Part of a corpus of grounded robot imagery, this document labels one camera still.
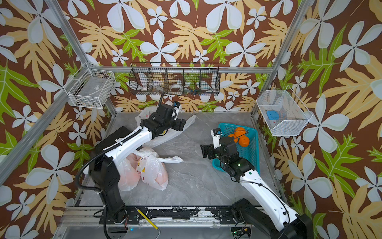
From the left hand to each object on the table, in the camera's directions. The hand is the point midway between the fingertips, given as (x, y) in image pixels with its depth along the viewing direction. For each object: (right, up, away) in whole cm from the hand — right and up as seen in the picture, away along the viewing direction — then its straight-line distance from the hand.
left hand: (180, 117), depth 85 cm
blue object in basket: (+54, +1, -1) cm, 54 cm away
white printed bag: (-13, -28, -11) cm, 33 cm away
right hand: (+15, -15, -7) cm, 22 cm away
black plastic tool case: (-43, -10, +19) cm, 48 cm away
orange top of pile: (+40, -9, +16) cm, 44 cm away
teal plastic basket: (+21, -28, -2) cm, 35 cm away
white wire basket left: (-54, +18, +2) cm, 57 cm away
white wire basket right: (+59, +2, -2) cm, 59 cm away
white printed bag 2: (-30, +6, +29) cm, 42 cm away
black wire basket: (-4, +26, +11) cm, 29 cm away
